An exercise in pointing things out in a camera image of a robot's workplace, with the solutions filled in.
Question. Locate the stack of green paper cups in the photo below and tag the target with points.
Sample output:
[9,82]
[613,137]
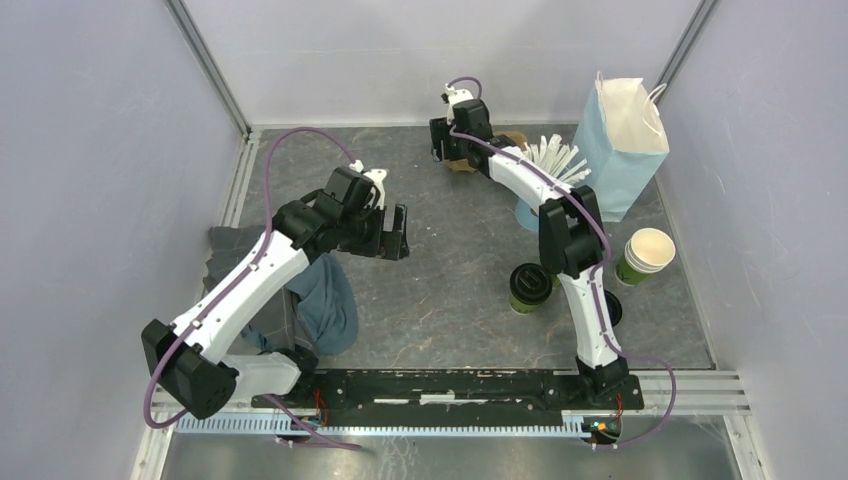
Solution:
[647,252]

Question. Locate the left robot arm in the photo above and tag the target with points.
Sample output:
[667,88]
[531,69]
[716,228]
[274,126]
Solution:
[188,357]

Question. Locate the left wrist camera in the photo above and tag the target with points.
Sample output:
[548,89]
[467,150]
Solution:
[376,198]

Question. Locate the blue straw holder cup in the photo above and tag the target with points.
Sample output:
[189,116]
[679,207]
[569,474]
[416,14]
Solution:
[526,216]

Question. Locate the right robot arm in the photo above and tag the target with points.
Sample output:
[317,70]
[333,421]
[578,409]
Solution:
[572,243]

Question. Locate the stack of black lids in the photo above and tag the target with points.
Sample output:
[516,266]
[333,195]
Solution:
[614,307]

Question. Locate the white wrapped straws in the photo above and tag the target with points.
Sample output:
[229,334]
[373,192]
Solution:
[558,159]

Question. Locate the grey checked cloth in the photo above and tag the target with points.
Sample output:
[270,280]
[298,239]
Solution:
[228,255]

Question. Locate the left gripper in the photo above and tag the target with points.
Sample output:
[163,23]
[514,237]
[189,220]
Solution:
[385,244]

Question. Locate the light blue paper bag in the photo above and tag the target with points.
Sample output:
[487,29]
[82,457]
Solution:
[623,140]

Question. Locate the brown cardboard cup carrier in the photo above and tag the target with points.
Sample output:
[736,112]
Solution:
[513,140]

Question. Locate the blue cloth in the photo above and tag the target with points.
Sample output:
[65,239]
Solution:
[316,311]

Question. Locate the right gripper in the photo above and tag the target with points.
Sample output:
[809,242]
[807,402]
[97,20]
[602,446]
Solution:
[440,130]

